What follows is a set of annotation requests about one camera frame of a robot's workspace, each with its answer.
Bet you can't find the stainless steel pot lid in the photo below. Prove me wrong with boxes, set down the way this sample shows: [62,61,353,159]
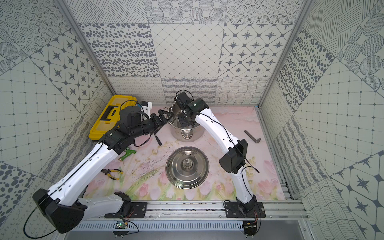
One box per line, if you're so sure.
[166,147,210,189]

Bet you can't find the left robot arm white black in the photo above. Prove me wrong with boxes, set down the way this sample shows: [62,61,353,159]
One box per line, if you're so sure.
[33,106,174,234]

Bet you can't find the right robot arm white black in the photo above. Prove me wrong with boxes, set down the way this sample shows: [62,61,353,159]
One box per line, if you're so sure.
[174,90,257,212]

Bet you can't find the yellow black toolbox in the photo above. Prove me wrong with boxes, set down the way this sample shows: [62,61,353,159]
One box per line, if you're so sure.
[89,95,137,141]

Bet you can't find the green toy drill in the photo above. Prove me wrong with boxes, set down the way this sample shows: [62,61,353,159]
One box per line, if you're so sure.
[119,148,137,161]

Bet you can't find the grey hex key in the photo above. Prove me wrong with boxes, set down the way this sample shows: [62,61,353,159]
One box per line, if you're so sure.
[244,130,261,143]

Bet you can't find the left circuit board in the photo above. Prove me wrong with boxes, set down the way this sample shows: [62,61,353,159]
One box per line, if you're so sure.
[116,221,128,229]

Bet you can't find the circuit board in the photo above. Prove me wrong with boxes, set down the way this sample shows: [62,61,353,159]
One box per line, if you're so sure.
[116,221,128,229]
[243,221,258,237]

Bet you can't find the right circuit board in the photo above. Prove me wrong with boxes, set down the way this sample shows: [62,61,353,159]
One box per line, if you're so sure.
[243,221,258,237]

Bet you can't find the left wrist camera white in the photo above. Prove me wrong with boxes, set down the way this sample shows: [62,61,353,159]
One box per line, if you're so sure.
[141,101,153,117]

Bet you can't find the black handled hammer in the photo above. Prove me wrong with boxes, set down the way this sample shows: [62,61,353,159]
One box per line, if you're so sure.
[155,135,163,146]

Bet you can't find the yellow handled pliers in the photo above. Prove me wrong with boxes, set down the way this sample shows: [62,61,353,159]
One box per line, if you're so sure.
[101,169,124,181]

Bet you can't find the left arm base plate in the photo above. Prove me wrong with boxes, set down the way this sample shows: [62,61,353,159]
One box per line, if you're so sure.
[104,202,148,219]

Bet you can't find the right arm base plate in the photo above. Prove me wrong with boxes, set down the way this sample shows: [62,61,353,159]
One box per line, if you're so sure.
[223,201,266,218]

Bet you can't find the white slotted cable duct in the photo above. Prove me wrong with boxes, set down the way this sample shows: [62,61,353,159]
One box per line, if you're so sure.
[73,220,243,231]

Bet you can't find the aluminium mounting rail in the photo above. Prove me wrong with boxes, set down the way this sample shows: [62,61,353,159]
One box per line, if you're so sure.
[58,199,309,221]

